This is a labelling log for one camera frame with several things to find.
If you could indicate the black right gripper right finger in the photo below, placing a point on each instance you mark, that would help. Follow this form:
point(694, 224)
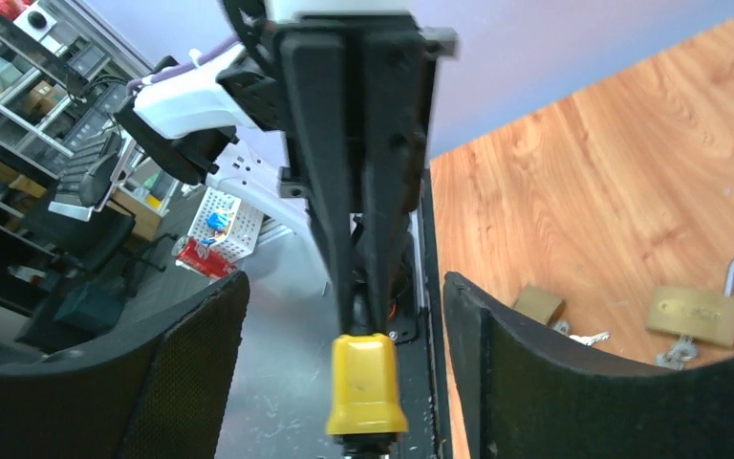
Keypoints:
point(529, 392)

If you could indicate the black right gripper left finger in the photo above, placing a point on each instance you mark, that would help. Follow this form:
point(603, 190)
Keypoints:
point(156, 388)

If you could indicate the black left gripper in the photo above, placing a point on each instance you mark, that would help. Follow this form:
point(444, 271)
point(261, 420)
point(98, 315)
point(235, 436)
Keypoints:
point(350, 84)

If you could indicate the yellow padlock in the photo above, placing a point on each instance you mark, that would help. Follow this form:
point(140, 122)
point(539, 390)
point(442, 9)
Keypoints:
point(366, 417)

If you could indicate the brass padlock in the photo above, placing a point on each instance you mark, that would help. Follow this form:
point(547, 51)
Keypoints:
point(692, 314)
point(539, 305)

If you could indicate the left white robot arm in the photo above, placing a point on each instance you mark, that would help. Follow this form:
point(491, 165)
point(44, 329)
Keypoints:
point(180, 116)

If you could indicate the red soda can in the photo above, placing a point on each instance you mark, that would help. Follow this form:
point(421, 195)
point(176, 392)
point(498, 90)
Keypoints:
point(201, 258)

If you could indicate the black office chair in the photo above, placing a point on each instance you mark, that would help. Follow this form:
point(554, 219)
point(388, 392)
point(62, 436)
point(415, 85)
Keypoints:
point(89, 231)

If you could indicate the white plastic basket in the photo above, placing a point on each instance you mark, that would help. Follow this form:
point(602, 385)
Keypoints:
point(227, 225)

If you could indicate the metal storage shelf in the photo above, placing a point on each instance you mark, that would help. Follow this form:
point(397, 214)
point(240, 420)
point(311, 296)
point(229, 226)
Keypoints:
point(61, 81)

